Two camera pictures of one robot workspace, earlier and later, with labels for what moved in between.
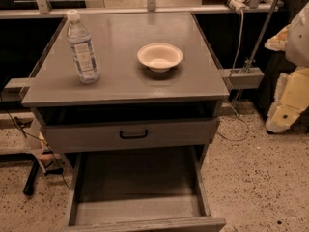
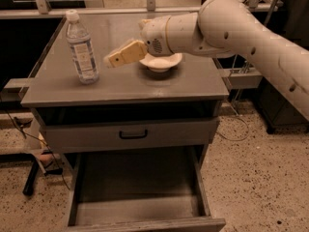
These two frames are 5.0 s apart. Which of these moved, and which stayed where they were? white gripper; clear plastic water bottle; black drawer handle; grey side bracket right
Moved: white gripper
Stayed: black drawer handle; grey side bracket right; clear plastic water bottle
